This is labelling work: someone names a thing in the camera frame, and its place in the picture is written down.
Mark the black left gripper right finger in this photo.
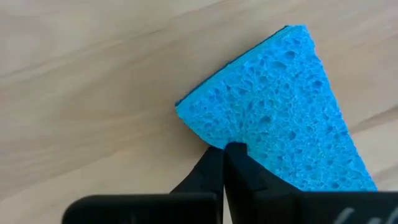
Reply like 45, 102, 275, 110
223, 142, 398, 224

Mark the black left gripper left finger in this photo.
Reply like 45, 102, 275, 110
61, 145, 225, 224

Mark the blue sponge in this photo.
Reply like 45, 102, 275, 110
174, 24, 379, 192

